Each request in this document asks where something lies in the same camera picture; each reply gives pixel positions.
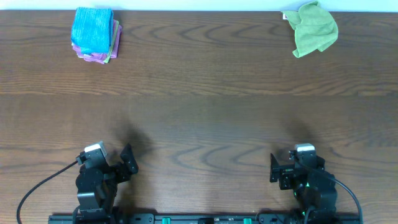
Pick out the green microfiber cloth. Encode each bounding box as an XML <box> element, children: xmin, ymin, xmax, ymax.
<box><xmin>282</xmin><ymin>1</ymin><xmax>338</xmax><ymax>58</ymax></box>

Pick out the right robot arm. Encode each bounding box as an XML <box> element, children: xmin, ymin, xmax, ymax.
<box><xmin>270</xmin><ymin>150</ymin><xmax>337</xmax><ymax>223</ymax></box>

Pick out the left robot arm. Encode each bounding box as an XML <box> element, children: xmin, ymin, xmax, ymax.
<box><xmin>72</xmin><ymin>141</ymin><xmax>139</xmax><ymax>223</ymax></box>

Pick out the pink folded cloth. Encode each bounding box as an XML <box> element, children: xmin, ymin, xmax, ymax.
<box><xmin>72</xmin><ymin>19</ymin><xmax>123</xmax><ymax>65</ymax></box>

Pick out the yellow-green folded cloth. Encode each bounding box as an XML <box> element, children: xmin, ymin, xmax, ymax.
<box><xmin>71</xmin><ymin>21</ymin><xmax>120</xmax><ymax>64</ymax></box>

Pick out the blue folded cloth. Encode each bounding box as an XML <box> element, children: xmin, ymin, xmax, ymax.
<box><xmin>71</xmin><ymin>7</ymin><xmax>113</xmax><ymax>54</ymax></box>

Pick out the left black cable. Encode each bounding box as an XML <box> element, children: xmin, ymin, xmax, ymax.
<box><xmin>16</xmin><ymin>160</ymin><xmax>79</xmax><ymax>224</ymax></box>

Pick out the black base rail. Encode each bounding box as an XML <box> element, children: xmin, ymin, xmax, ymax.
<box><xmin>48</xmin><ymin>213</ymin><xmax>360</xmax><ymax>224</ymax></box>

